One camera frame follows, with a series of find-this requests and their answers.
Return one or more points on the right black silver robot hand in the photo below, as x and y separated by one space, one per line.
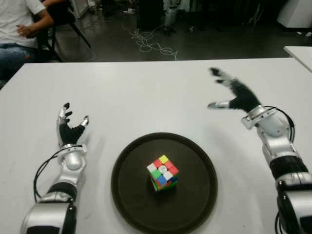
242 96

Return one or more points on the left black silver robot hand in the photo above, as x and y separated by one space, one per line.
69 132

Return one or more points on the multicoloured Rubik's cube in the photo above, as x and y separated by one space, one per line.
162 173

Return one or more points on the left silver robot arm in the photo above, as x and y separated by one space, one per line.
72 162

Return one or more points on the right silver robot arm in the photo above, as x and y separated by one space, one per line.
275 126

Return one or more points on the dark round plate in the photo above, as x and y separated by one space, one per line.
195 195

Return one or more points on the white side table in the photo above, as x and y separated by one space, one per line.
299 54

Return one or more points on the metal folding stand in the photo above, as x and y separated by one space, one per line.
256 14

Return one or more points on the small white floor object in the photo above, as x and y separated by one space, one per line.
192 28

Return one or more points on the white floor scrap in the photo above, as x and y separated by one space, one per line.
308 34

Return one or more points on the white cabinet with dark base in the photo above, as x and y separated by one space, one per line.
297 13

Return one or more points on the black chair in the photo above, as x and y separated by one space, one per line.
61 14

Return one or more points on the black cabinet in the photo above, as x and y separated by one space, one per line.
150 14

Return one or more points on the seated person in white shirt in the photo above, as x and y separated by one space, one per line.
14 22

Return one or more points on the white framed cabinet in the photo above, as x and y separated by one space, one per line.
80 8

